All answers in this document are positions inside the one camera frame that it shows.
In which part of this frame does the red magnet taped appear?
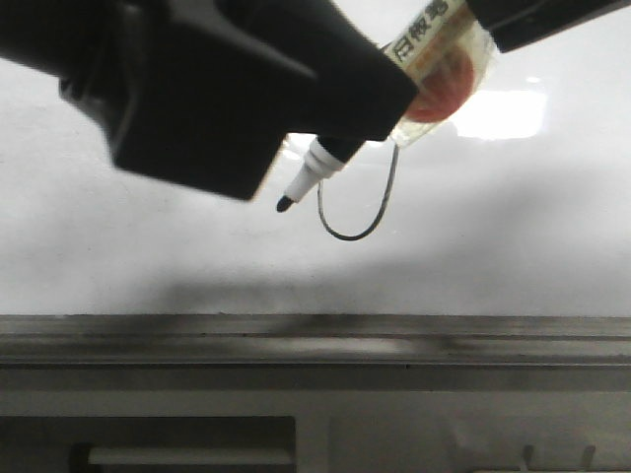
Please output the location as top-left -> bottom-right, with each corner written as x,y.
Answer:
390,22 -> 495,148

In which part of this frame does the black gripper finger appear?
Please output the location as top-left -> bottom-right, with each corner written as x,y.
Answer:
0,0 -> 419,202
466,0 -> 630,53

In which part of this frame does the white black whiteboard marker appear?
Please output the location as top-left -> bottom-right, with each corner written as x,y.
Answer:
276,1 -> 476,212

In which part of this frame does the white whiteboard surface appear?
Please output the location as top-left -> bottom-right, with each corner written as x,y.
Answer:
1,10 -> 630,316

